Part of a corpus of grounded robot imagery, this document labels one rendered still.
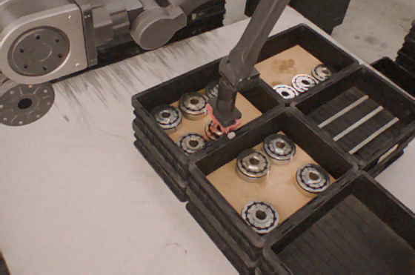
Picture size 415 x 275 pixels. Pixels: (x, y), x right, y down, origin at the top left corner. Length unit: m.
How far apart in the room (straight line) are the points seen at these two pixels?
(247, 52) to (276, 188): 0.43
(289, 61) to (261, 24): 0.69
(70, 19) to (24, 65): 0.10
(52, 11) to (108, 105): 1.01
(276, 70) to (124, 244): 0.83
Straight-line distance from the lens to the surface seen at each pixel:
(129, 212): 1.40
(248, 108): 1.51
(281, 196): 1.31
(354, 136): 1.55
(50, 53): 0.73
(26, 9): 0.72
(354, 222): 1.34
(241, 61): 1.14
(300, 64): 1.75
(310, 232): 1.28
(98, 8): 0.74
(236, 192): 1.29
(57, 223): 1.40
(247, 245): 1.18
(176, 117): 1.41
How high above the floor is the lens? 1.89
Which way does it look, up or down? 43 degrees down
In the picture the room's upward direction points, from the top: 10 degrees clockwise
